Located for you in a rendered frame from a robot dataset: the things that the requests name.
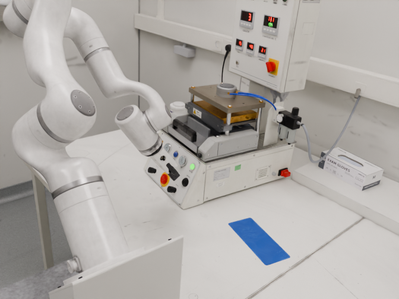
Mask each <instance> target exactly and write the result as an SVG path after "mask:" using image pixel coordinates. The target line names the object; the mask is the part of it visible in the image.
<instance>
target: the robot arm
mask: <svg viewBox="0 0 399 299"><path fill-rule="evenodd" d="M3 21H4V24H5V26H6V27H7V29H8V30H9V31H10V32H12V33H13V34H15V35H16V36H18V37H21V38H23V51H24V60H25V63H26V68H27V72H28V74H29V76H30V78H31V79H32V80H33V81H34V82H35V83H36V84H37V85H39V86H41V87H44V88H46V96H45V98H44V99H43V100H42V101H41V102H40V103H38V104H37V105H35V106H34V107H33V108H32V109H31V110H29V111H28V112H27V113H26V114H24V115H23V116H22V117H21V118H20V119H19V120H18V121H17V122H16V124H15V125H14V127H13V129H12V134H11V139H12V145H13V148H14V151H15V153H16V154H17V155H18V156H19V157H20V158H21V159H22V160H23V161H24V162H26V163H27V164H28V165H30V166H32V167H33V168H34V169H36V170H37V171H38V172H39V173H40V174H41V175H42V176H43V177H44V178H45V180H46V181H47V183H48V186H49V189H50V192H51V195H52V197H53V201H54V203H55V206H56V210H57V212H58V215H59V219H60V220H61V224H62V227H63V229H64V233H65V235H66V239H67V241H68V244H69V248H70V250H71V253H72V256H73V260H72V261H69V260H68V261H67V268H68V270H69V272H70V273H73V272H75V271H76V272H78V275H75V276H73V277H70V278H68V279H66V280H64V281H63V283H64V285H67V284H69V283H71V282H74V281H76V280H78V278H79V277H81V276H83V277H85V276H87V275H90V274H92V273H95V272H97V271H99V270H102V269H104V268H106V267H108V266H111V265H113V264H116V263H118V262H120V261H122V260H125V259H127V258H129V257H132V256H134V255H137V254H139V253H141V252H144V251H146V248H145V246H144V247H141V248H139V249H137V250H134V251H131V252H130V250H129V247H128V244H127V242H126V239H125V236H124V233H123V231H122V228H121V225H120V223H119V220H118V218H117V215H116V212H115V209H114V207H113V204H112V201H111V199H110V196H109V193H108V191H107V188H106V185H105V182H104V180H103V177H102V174H101V172H100V170H99V168H98V166H97V164H96V163H95V162H94V161H93V160H91V159H89V158H86V157H70V156H69V155H68V154H67V152H66V149H65V147H66V146H68V145H69V144H70V143H72V142H74V141H75V140H76V139H78V138H79V137H81V136H83V135H84V134H85V133H86V132H88V131H89V130H90V129H91V128H92V126H93V125H94V123H95V121H96V116H97V111H96V105H95V103H94V101H93V99H92V98H91V97H90V95H89V94H88V93H87V92H86V90H85V89H83V87H82V86H80V85H79V83H78V82H76V80H75V79H74V77H73V76H72V75H71V73H70V71H69V69H68V66H67V62H66V59H65V53H64V46H63V38H64V37H67V38H70V39H71V40H72V41H73V42H74V44H75V45H76V47H77V49H78V51H79V53H80V55H81V56H82V58H83V60H84V62H85V64H86V65H87V67H88V69H89V71H90V72H91V74H92V76H93V78H94V80H95V81H96V83H97V85H98V86H99V88H100V90H101V92H102V93H103V95H104V96H105V97H106V98H117V97H121V96H125V95H130V94H136V95H139V96H141V97H144V98H145V99H146V100H147V102H148V104H149V105H150V108H149V109H147V110H145V111H143V112H142V111H141V110H140V109H139V108H138V107H137V106H136V105H129V106H126V107H124V108H123V109H121V110H120V111H119V112H118V114H117V115H116V117H115V123H116V124H117V125H118V127H119V128H120V129H121V131H122V132H123V133H124V134H125V135H126V136H127V138H128V139H129V140H130V141H131V142H132V143H133V145H134V146H135V147H136V149H137V150H138V151H139V152H140V153H141V154H142V155H144V156H146V157H150V158H151V159H152V160H153V161H154V162H155V163H156V164H157V165H158V166H159V167H160V168H161V169H162V170H163V171H165V172H166V173H167V174H168V175H169V177H170V178H171V179H172V180H173V181H175V180H176V179H177V178H178V177H179V176H180V174H179V173H178V172H177V171H176V169H175V168H174V167H177V166H178V164H177V163H176V162H175V161H174V159H173V158H172V157H171V156H170V155H169V153H168V152H167V151H166V150H165V149H164V148H163V147H162V145H163V143H162V139H161V137H160V136H159V135H158V133H157V131H159V130H161V129H163V128H165V127H166V126H167V125H169V124H170V123H171V121H172V116H171V114H170V112H169V110H168V108H167V106H166V105H165V103H164V101H163V99H162V98H161V97H160V95H159V93H158V92H157V91H156V90H154V89H153V88H151V87H150V86H148V85H146V84H143V83H141V82H136V81H132V80H130V79H127V78H126V77H125V76H124V74H123V72H122V70H121V69H120V67H119V65H118V63H117V61H116V59H115V57H114V55H113V53H112V51H111V49H110V48H109V46H108V44H107V43H106V41H105V38H104V37H103V35H102V33H101V31H100V30H99V28H98V26H97V24H96V23H95V22H94V20H93V19H92V18H91V17H90V16H89V15H88V14H86V13H84V12H83V11H81V10H79V9H76V8H74V7H72V0H12V1H11V2H10V3H9V4H8V5H7V7H6V8H5V10H4V13H3Z"/></svg>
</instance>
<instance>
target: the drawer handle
mask: <svg viewBox="0 0 399 299"><path fill-rule="evenodd" d="M172 128H173V129H177V128H179V129H180V130H182V131H183V132H185V133H186V134H187V135H189V136H190V137H191V142H196V141H197V133H196V132H195V131H194V130H193V129H191V128H190V127H188V126H186V125H185V124H184V123H182V122H181V121H180V120H178V119H174V120H173V126H172Z"/></svg>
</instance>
